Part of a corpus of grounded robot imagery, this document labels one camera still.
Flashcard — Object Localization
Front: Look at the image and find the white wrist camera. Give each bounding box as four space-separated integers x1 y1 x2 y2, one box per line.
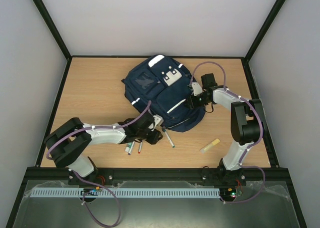
153 115 164 127
191 82 203 96

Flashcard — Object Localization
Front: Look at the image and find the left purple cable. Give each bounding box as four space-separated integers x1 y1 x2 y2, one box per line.
46 100 153 227

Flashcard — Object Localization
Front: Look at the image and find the green label glue stick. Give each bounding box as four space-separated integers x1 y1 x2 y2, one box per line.
125 142 132 153

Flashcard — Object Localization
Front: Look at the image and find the red cap marker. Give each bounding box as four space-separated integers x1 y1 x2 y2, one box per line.
138 141 143 154

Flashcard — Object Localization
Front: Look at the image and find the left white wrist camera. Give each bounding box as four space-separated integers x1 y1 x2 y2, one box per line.
153 115 164 127

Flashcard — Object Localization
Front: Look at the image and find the purple cap marker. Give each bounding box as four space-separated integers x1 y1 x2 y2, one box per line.
128 141 135 155

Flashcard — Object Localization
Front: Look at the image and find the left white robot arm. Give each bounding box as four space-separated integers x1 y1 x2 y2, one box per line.
44 112 163 178

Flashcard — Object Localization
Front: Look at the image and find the navy blue backpack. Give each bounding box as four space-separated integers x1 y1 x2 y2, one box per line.
122 54 206 132

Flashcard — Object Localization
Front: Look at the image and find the yellow highlighter pen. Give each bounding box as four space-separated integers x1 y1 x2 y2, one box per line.
199 138 220 153

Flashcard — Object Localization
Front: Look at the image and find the black aluminium frame rail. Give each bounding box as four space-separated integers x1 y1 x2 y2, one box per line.
26 166 291 187

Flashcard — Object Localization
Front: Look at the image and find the green cap marker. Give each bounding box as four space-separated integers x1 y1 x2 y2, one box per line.
162 127 175 148

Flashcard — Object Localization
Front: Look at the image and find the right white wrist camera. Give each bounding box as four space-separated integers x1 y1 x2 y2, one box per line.
191 82 203 96

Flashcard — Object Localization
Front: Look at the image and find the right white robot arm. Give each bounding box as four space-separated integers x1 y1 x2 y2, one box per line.
185 74 264 184

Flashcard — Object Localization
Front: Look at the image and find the light blue slotted cable duct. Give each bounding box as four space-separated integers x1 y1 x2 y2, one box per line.
30 187 220 198

